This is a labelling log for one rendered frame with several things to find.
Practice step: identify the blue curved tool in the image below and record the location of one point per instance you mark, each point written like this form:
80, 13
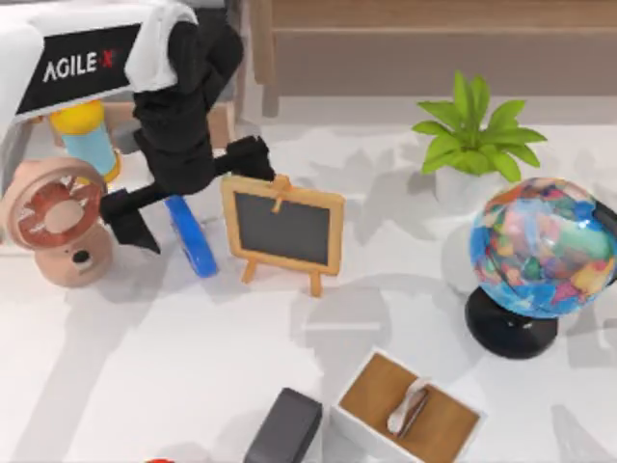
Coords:
193, 236

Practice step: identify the green plant in white pot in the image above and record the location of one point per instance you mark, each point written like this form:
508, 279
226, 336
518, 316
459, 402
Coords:
474, 130

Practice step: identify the colourful globe on black base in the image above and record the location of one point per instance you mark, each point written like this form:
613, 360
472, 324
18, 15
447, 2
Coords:
540, 246

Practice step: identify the white and grey tool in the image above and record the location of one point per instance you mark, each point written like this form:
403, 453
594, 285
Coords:
407, 407

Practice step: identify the yellow and light blue bottle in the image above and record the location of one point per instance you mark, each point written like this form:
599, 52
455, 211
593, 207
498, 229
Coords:
89, 140

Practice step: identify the white box with wooden bottom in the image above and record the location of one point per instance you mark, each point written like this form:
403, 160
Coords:
381, 395

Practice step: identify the pink desk fan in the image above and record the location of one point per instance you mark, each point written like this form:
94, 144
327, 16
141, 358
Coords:
55, 222

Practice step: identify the small red object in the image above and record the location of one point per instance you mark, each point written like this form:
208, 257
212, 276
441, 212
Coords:
158, 460

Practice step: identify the wooden cabinet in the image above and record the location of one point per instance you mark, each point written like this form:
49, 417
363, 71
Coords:
434, 43

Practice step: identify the dark grey box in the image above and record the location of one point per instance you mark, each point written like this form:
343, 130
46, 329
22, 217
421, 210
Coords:
284, 429

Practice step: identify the wooden framed small blackboard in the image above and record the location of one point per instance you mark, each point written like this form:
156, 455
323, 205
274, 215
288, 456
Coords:
282, 226

